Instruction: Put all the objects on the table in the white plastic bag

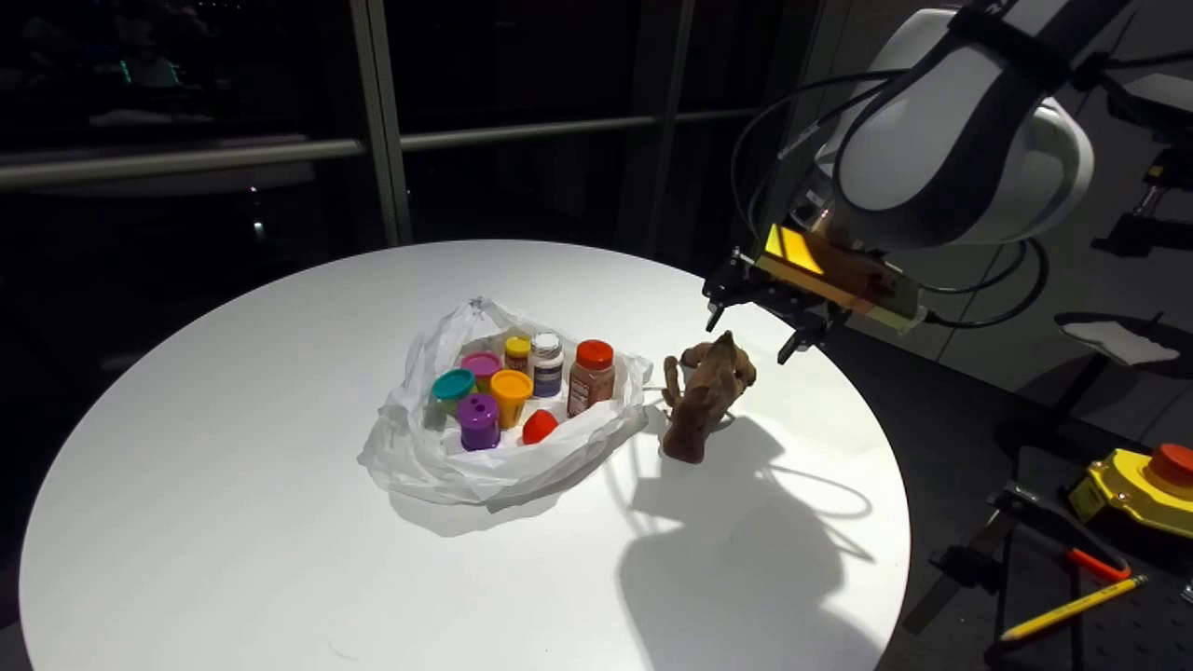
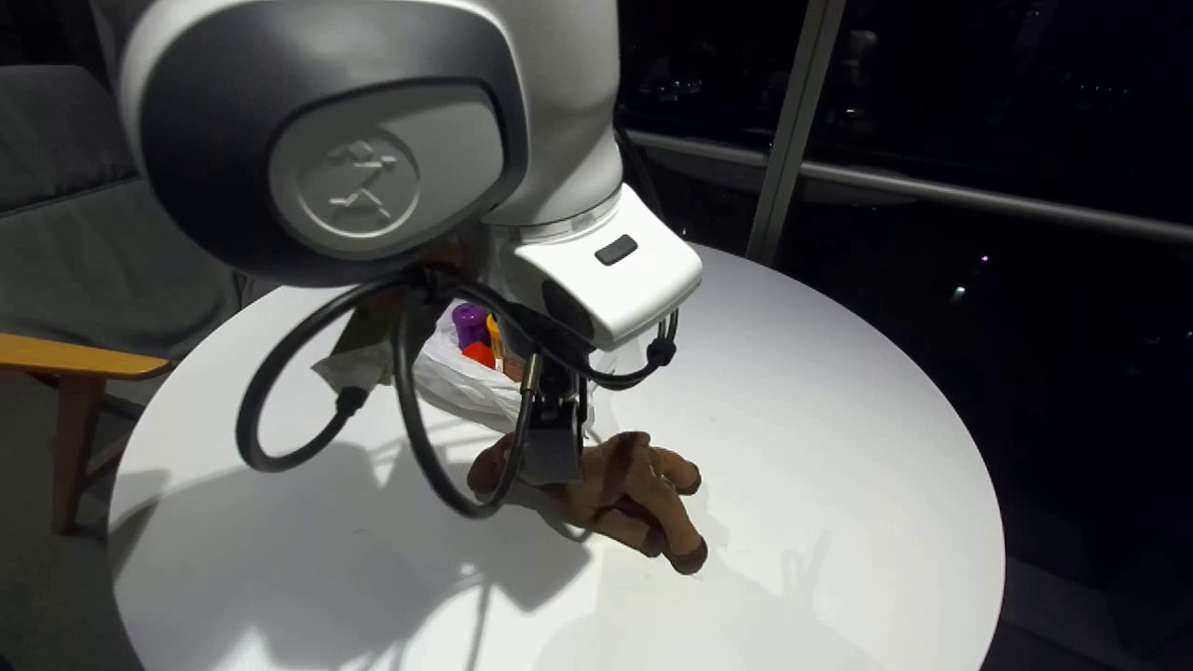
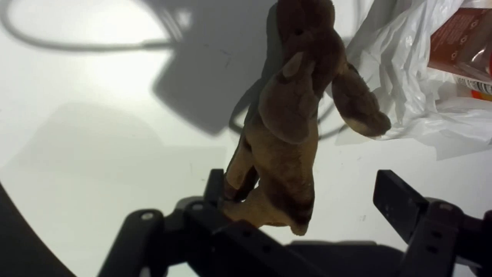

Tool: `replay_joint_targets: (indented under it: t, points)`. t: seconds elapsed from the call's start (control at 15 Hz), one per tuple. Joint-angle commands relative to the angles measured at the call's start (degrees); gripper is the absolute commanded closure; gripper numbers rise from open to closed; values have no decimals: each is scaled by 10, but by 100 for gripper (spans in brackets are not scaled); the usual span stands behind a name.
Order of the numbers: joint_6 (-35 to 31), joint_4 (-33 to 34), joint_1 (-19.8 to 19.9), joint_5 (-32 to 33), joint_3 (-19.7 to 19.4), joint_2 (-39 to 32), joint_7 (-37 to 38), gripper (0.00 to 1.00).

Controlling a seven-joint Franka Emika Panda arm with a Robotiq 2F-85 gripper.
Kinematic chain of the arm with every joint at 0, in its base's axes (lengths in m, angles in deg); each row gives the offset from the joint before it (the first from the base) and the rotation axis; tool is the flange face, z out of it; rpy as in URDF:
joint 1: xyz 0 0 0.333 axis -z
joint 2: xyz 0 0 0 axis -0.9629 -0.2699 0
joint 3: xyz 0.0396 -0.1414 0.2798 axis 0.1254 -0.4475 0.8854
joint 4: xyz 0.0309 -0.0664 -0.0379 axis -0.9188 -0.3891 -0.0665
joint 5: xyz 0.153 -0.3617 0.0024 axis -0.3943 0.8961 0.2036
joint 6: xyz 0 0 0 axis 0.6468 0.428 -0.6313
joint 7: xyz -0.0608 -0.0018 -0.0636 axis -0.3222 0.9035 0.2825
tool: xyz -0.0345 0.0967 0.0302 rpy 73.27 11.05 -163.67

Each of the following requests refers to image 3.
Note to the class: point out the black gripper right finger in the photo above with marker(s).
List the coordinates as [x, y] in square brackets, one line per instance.
[424, 224]

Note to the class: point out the spice jar with red lid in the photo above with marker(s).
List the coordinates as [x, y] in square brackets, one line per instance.
[461, 46]

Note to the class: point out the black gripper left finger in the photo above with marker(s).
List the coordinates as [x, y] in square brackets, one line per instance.
[204, 240]

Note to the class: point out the white plastic bag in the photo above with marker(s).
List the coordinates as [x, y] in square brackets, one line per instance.
[404, 86]

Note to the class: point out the brown plush animal toy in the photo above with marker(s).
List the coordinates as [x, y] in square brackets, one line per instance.
[285, 127]

